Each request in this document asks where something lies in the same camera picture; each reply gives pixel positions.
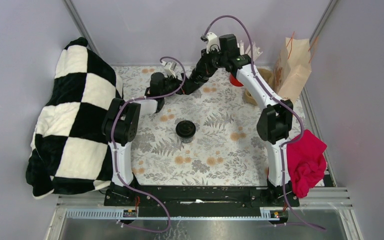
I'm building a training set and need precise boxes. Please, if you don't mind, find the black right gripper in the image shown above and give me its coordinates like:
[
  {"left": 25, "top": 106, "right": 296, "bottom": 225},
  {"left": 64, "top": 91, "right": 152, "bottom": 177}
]
[{"left": 197, "top": 46, "right": 228, "bottom": 75}]

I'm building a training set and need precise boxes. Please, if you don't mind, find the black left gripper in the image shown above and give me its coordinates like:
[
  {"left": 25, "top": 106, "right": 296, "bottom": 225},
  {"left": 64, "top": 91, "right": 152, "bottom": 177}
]
[{"left": 159, "top": 71, "right": 198, "bottom": 98}]

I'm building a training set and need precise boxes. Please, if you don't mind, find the single black lid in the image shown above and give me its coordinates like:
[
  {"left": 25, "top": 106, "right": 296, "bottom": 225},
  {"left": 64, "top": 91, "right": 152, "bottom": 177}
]
[{"left": 175, "top": 120, "right": 197, "bottom": 138}]

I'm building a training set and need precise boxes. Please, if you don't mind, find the single black coffee cup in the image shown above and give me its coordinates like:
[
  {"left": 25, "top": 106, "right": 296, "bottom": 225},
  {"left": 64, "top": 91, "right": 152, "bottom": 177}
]
[{"left": 177, "top": 134, "right": 195, "bottom": 144}]

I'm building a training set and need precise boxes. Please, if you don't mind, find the stack of black cups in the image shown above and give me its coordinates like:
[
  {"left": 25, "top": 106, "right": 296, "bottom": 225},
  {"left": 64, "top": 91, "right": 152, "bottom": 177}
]
[{"left": 181, "top": 62, "right": 218, "bottom": 95}]

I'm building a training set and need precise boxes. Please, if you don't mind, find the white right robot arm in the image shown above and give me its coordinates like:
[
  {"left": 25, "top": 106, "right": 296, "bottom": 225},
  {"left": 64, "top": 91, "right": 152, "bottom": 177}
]
[{"left": 201, "top": 32, "right": 294, "bottom": 207}]

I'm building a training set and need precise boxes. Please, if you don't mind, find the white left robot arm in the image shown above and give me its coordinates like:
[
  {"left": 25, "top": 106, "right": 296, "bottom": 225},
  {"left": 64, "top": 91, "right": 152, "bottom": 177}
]
[{"left": 101, "top": 72, "right": 183, "bottom": 206}]

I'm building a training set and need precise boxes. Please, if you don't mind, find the red cup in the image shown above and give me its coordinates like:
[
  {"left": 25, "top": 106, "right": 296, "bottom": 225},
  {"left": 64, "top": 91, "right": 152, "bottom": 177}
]
[{"left": 229, "top": 74, "right": 244, "bottom": 87}]

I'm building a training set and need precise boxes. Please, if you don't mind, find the white wrapped straws bundle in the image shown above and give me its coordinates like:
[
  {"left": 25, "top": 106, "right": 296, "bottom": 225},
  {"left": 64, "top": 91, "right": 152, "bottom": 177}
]
[{"left": 237, "top": 40, "right": 263, "bottom": 61}]

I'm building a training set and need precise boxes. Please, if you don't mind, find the brown cardboard cup carrier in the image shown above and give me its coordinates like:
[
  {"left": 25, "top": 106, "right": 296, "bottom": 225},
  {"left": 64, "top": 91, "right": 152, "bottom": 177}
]
[{"left": 243, "top": 68, "right": 275, "bottom": 107}]

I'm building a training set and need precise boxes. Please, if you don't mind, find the tan paper bag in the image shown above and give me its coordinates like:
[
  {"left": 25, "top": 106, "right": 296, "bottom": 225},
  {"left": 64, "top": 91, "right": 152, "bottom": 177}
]
[{"left": 273, "top": 33, "right": 318, "bottom": 104}]

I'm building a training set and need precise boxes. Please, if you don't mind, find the black white checkered blanket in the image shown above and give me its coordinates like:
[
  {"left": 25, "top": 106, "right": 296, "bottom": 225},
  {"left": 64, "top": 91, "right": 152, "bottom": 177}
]
[{"left": 25, "top": 37, "right": 123, "bottom": 200}]

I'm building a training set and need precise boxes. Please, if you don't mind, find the crumpled magenta cloth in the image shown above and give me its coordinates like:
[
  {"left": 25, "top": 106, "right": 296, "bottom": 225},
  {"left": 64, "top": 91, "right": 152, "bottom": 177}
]
[{"left": 267, "top": 129, "right": 328, "bottom": 199}]

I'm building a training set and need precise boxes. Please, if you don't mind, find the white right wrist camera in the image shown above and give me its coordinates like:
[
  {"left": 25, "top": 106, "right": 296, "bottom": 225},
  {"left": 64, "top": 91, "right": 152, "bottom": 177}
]
[{"left": 201, "top": 31, "right": 219, "bottom": 54}]

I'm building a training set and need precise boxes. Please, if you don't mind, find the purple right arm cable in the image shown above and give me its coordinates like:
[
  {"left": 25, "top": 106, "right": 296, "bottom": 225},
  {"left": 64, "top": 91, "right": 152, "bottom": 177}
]
[{"left": 202, "top": 15, "right": 327, "bottom": 231}]

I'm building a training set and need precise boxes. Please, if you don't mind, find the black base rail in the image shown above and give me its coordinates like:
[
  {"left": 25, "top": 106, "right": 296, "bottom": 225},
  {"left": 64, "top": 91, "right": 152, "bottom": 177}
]
[{"left": 106, "top": 185, "right": 300, "bottom": 218}]

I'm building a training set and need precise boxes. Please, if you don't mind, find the aluminium front frame rail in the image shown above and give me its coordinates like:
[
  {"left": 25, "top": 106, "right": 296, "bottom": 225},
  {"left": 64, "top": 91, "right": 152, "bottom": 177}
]
[{"left": 45, "top": 185, "right": 363, "bottom": 240}]

